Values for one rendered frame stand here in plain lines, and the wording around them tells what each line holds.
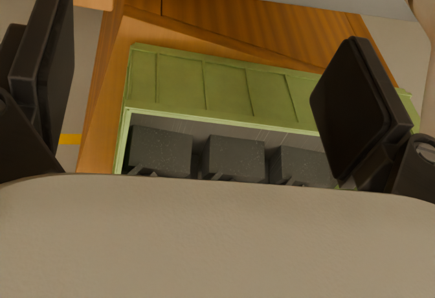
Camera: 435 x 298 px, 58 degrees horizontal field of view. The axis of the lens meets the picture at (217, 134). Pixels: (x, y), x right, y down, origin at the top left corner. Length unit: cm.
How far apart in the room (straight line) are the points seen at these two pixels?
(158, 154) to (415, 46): 152
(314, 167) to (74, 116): 145
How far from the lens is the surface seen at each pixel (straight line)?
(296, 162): 93
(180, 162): 84
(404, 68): 217
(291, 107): 75
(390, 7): 65
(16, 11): 178
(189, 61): 75
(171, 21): 77
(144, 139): 83
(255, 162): 88
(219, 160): 85
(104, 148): 100
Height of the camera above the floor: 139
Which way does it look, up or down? 39 degrees down
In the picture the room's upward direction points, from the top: 174 degrees clockwise
